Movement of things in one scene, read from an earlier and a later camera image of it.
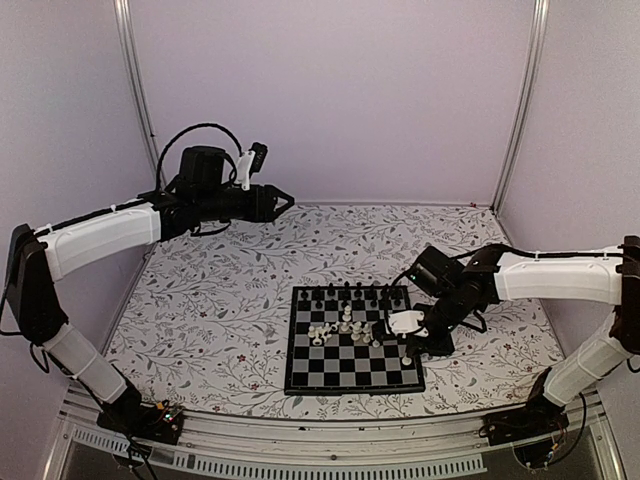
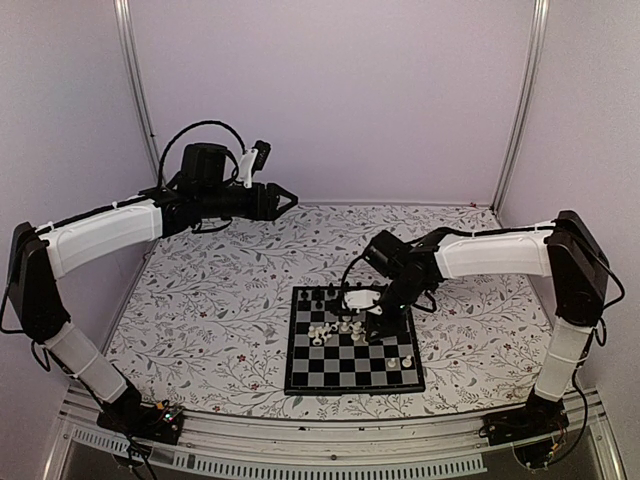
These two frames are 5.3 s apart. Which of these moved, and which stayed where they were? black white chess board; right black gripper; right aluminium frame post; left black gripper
Moved: right black gripper
Stayed: right aluminium frame post; black white chess board; left black gripper
